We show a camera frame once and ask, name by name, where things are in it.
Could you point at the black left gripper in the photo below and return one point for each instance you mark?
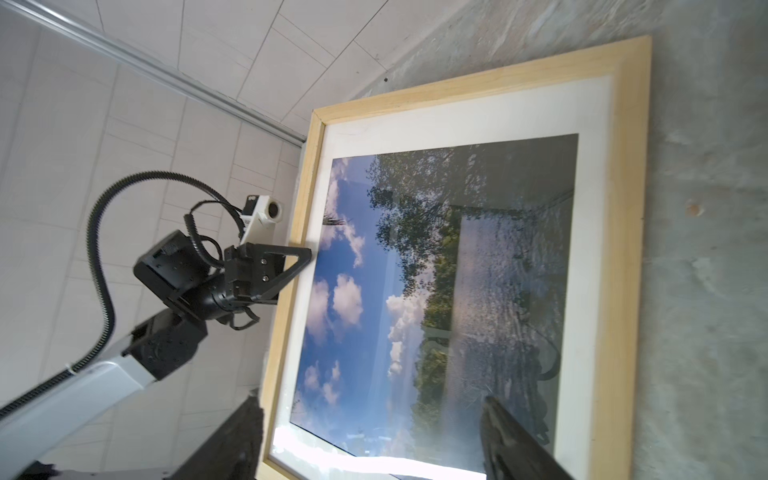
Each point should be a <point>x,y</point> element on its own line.
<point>200,289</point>

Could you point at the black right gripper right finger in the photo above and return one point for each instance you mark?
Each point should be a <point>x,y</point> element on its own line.
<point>510,452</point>

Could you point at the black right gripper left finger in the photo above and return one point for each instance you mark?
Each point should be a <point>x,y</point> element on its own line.
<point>232,450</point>

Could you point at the landscape photo print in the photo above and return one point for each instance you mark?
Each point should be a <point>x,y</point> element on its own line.
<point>440,279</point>

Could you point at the white mat board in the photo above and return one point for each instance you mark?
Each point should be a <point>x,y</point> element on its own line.
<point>591,240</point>

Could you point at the light wooden picture frame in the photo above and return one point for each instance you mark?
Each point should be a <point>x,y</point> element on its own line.
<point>621,240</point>

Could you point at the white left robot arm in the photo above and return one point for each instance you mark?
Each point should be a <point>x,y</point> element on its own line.
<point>127,367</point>

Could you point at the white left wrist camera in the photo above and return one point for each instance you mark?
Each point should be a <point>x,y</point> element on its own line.
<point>260,215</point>

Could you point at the aluminium corner post left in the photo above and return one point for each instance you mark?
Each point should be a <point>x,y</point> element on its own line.
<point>148,66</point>

